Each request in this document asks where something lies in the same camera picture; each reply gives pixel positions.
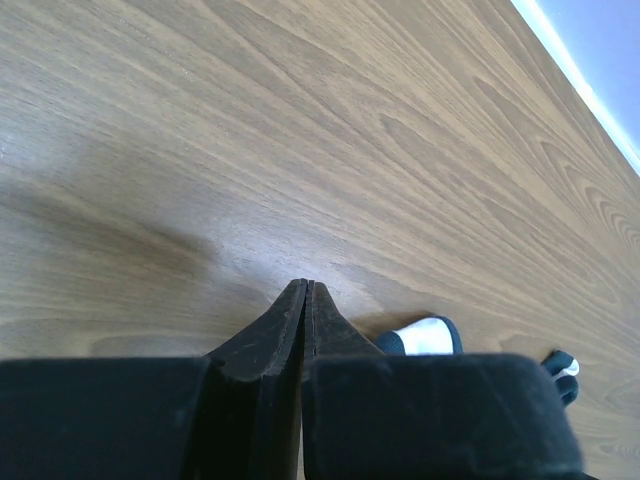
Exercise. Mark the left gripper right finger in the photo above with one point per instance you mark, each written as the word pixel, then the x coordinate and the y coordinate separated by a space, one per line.
pixel 327 332

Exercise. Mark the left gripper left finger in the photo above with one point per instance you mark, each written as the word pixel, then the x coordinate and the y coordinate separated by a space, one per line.
pixel 265 344

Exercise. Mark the white tank top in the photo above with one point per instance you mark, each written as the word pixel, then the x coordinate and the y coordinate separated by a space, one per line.
pixel 438 335

